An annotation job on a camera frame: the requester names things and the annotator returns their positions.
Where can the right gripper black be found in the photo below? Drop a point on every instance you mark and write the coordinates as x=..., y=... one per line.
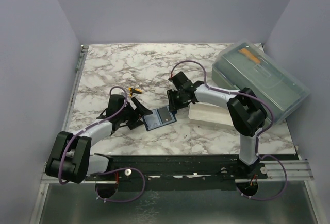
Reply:
x=173, y=105

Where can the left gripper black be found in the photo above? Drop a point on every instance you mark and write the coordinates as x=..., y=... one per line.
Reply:
x=138, y=113

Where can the blue leather card holder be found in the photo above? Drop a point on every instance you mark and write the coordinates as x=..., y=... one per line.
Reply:
x=159, y=117

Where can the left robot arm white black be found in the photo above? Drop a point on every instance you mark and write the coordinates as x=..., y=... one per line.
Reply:
x=71, y=159

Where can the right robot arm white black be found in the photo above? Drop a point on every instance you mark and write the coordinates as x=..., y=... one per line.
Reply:
x=247, y=113

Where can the white plastic tray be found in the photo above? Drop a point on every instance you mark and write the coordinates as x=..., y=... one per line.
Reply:
x=210, y=115

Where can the grey lidded storage box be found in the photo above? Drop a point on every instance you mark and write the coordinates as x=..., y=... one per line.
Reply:
x=269, y=82

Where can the orange item inside box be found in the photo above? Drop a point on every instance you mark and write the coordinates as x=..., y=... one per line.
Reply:
x=249, y=55

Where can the yellow black handled screwdriver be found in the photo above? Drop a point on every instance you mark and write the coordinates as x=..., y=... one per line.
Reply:
x=133, y=91

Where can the black mounting rail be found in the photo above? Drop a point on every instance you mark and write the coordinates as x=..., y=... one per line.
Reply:
x=183, y=173

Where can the aluminium extrusion rail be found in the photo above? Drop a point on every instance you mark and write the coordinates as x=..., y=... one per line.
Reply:
x=265, y=171

